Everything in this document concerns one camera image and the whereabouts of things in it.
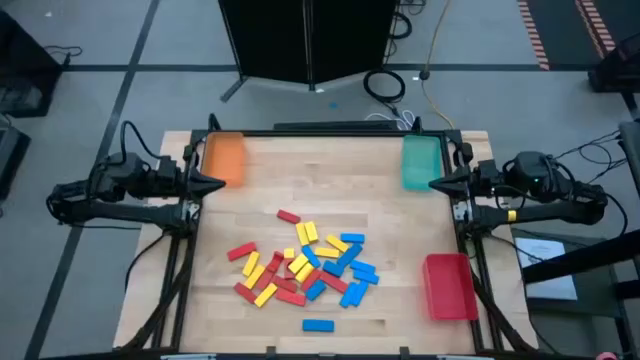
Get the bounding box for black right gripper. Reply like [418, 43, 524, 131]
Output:
[428, 158, 505, 198]

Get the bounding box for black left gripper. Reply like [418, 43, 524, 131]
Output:
[147, 155, 227, 199]

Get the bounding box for orange plastic bin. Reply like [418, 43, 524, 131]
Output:
[201, 131, 247, 189]

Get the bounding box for teal plastic bin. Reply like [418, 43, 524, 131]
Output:
[401, 134, 443, 192]

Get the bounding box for red plastic bin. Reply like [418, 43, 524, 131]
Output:
[422, 252, 480, 322]

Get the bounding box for black flat bar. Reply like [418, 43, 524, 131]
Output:
[273, 119, 401, 132]

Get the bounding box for white paper sheet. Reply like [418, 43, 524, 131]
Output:
[514, 237, 579, 301]

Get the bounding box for black folding partition screen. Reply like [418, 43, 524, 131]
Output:
[218, 0, 401, 104]

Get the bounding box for black striped floor mat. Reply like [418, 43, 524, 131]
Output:
[517, 0, 619, 71]

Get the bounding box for black equipment box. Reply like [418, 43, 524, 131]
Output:
[0, 124, 31, 201]

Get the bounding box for black equipment case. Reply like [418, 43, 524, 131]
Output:
[587, 32, 640, 94]

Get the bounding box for black cabinet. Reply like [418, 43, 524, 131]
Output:
[0, 9, 64, 119]

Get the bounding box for white cable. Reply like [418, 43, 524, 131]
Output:
[364, 109, 417, 132]

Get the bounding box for yellow extension cable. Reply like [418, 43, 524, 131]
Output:
[419, 0, 457, 130]

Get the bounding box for thin black cables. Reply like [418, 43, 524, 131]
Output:
[549, 128, 632, 187]

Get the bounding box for coiled black cable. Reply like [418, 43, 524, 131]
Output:
[362, 68, 407, 105]

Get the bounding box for black side table frame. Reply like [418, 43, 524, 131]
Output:
[519, 227, 640, 360]

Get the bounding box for looped black cable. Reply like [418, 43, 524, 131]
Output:
[389, 0, 426, 41]

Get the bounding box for thin black floor cable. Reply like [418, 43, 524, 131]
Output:
[43, 44, 84, 69]

